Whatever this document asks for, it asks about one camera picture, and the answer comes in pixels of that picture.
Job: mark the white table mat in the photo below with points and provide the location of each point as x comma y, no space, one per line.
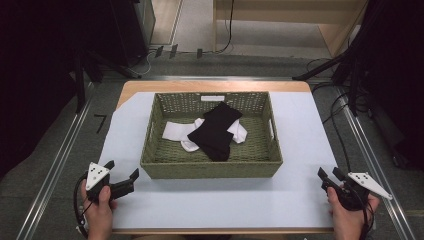
300,150

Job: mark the white sock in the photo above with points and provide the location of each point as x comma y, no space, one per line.
239,131
176,131

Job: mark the black cabinet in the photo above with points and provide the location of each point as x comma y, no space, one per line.
133,30

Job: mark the person's left hand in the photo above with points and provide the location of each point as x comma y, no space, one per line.
100,213

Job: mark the person's right hand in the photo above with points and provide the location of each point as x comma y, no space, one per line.
346,216

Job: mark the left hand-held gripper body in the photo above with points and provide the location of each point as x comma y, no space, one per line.
96,176

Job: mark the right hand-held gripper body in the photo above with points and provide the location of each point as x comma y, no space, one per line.
360,188

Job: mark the black sock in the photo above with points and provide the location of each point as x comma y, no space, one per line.
215,133

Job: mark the green woven basket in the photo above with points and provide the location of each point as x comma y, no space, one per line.
213,166

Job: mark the metal floor rail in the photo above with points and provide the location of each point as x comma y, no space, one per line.
56,160
376,166

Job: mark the black stand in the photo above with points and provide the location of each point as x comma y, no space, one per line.
336,63
96,66

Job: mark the light wooden bench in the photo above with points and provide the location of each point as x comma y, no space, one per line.
300,13

